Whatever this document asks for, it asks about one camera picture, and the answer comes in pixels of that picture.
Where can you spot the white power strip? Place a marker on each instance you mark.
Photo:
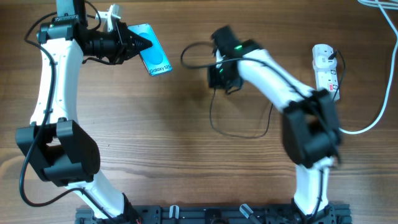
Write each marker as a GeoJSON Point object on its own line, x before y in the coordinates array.
{"type": "Point", "coordinates": [326, 80]}

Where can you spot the white charger plug adapter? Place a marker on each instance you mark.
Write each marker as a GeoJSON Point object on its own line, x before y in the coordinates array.
{"type": "Point", "coordinates": [322, 63]}

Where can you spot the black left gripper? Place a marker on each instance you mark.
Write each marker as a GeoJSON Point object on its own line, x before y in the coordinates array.
{"type": "Point", "coordinates": [125, 37]}

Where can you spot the light blue Galaxy smartphone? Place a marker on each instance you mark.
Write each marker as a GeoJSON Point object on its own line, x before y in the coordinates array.
{"type": "Point", "coordinates": [154, 58]}

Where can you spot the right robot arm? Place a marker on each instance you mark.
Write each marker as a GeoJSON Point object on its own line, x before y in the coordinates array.
{"type": "Point", "coordinates": [310, 132]}

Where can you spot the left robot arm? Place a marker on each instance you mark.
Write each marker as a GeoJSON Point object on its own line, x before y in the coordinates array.
{"type": "Point", "coordinates": [54, 144]}

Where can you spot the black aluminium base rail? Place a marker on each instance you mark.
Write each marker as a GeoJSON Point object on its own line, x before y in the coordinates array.
{"type": "Point", "coordinates": [278, 213]}

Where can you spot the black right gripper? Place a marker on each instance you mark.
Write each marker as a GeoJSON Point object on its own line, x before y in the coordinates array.
{"type": "Point", "coordinates": [212, 83]}

